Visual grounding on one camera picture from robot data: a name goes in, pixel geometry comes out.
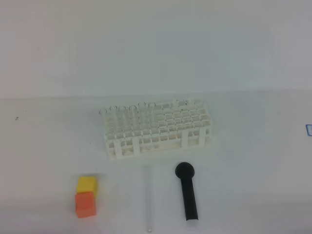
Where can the clear glass test tube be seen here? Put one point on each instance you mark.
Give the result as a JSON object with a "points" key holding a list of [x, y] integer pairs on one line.
{"points": [[148, 195]]}

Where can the clear tube in rack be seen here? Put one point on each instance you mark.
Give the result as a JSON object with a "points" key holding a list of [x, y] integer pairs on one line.
{"points": [[114, 110], [122, 112], [152, 122], [134, 117], [142, 115], [103, 113]]}

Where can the white test tube rack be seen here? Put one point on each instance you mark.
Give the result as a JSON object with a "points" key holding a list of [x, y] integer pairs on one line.
{"points": [[180, 124]]}

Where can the yellow foam cube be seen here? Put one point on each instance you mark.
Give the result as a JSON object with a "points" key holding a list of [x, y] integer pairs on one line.
{"points": [[87, 184]]}

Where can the orange foam cube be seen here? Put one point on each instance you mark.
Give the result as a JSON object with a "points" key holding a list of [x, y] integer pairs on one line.
{"points": [[85, 204]]}

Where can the black scoop with handle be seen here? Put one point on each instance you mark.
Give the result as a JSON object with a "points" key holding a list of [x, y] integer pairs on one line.
{"points": [[185, 172]]}

